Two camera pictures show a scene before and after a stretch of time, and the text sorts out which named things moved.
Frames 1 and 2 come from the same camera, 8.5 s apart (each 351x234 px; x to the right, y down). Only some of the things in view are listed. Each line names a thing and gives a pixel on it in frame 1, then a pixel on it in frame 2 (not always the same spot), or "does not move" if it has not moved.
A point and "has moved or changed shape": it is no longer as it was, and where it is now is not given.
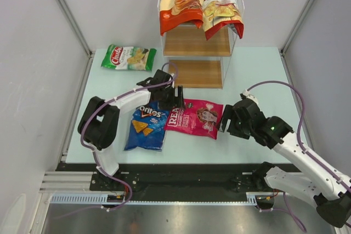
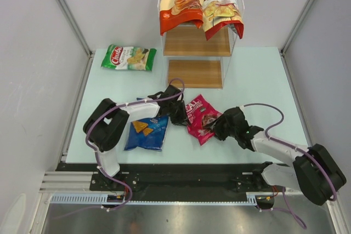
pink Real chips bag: [197, 117] has moved or changed shape
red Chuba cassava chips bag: [220, 8] does not move
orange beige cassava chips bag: [182, 0] does not move
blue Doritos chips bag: [147, 128] does not move
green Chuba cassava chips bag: [129, 57] does not move
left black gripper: [177, 101] to [182, 119]
